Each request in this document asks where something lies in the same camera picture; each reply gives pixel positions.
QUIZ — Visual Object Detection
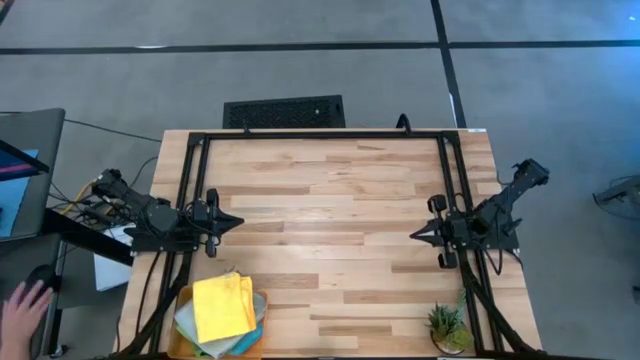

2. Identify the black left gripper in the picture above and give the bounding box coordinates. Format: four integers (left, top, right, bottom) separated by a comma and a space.
192, 188, 245, 259

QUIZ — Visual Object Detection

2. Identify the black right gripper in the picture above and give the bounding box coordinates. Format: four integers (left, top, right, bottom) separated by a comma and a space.
409, 193, 471, 270

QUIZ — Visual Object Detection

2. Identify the yellow microfiber towel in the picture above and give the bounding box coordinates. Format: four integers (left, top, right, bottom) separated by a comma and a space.
192, 272, 257, 345

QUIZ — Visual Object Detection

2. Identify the grey microfiber towel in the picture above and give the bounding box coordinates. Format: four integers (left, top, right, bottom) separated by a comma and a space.
173, 292, 267, 360

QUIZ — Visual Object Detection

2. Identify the green microfiber towel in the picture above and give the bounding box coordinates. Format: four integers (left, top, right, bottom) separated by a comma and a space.
175, 327, 207, 358

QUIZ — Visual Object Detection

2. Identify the small potted succulent plant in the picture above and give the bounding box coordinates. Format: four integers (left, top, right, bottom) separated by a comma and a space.
426, 292, 475, 356

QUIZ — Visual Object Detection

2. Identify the black perforated computer case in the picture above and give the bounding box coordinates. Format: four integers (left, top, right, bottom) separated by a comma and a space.
222, 94, 347, 130

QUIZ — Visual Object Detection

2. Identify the white flat box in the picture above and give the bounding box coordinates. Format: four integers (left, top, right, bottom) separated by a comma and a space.
92, 222, 137, 293

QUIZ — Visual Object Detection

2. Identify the black power strip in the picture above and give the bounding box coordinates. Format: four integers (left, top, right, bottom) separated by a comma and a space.
74, 199, 136, 226

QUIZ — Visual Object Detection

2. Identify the black desk support beam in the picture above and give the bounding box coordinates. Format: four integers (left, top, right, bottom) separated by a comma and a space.
42, 207, 135, 267

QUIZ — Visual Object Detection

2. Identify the black computer mouse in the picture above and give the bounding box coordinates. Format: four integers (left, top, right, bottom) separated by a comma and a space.
24, 263, 59, 306

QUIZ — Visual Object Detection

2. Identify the grey chair base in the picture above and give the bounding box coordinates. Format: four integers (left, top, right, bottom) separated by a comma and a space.
592, 173, 640, 221

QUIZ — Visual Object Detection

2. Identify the monitor with blue screen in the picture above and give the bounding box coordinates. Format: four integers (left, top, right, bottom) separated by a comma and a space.
0, 138, 51, 239

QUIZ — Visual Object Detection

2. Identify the dark grey side table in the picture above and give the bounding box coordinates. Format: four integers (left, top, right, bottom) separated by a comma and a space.
0, 233, 66, 360

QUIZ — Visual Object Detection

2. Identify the person's hand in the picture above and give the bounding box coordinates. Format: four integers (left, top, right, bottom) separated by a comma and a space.
0, 279, 55, 360

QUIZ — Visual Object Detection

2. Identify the black metal table frame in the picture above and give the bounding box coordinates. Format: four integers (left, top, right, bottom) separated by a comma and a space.
117, 128, 544, 359

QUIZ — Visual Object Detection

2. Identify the thin black floor cable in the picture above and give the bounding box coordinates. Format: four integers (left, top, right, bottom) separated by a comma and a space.
63, 117, 162, 144

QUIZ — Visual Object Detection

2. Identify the yellow floor cable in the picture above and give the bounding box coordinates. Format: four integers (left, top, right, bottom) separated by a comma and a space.
59, 179, 109, 216

